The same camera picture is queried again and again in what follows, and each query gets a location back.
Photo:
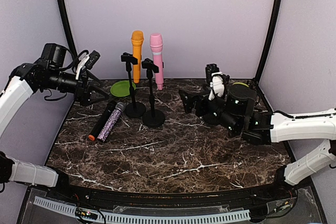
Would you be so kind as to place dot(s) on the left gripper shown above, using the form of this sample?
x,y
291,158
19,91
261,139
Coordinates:
x,y
82,96

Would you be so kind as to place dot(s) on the black round-base stand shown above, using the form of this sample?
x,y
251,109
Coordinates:
x,y
153,117
134,109

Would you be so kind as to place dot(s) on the black left frame post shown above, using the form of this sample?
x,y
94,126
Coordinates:
x,y
67,27

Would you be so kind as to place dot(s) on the black right frame post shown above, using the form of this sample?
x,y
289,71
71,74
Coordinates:
x,y
268,40

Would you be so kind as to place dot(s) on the lime green plate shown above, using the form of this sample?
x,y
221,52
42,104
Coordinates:
x,y
120,89

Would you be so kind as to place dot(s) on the purple glitter microphone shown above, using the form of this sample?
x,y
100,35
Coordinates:
x,y
111,121

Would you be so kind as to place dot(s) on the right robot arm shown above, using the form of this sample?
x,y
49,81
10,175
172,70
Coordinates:
x,y
233,108

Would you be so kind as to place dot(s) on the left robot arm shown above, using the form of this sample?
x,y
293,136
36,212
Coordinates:
x,y
46,73

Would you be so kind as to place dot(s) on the black front rail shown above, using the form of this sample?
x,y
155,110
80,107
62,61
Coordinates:
x,y
112,184

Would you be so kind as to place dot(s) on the black frame post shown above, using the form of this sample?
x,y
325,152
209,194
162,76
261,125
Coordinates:
x,y
268,40
67,27

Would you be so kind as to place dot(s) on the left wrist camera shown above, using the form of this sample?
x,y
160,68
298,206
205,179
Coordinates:
x,y
87,62

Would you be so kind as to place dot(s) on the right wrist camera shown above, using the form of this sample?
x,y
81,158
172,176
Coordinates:
x,y
217,81

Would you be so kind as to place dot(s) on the lime green bowl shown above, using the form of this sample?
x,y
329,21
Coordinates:
x,y
241,83

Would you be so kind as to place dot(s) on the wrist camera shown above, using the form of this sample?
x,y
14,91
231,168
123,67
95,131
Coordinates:
x,y
87,62
217,81

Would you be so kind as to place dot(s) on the pink microphone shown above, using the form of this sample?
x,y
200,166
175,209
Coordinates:
x,y
156,45

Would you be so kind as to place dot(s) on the black microphone orange base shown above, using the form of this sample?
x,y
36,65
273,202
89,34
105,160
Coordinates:
x,y
93,135

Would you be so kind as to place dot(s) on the white slotted cable duct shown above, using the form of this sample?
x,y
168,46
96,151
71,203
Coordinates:
x,y
140,215

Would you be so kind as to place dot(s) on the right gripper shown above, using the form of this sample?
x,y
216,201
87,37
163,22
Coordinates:
x,y
190,104

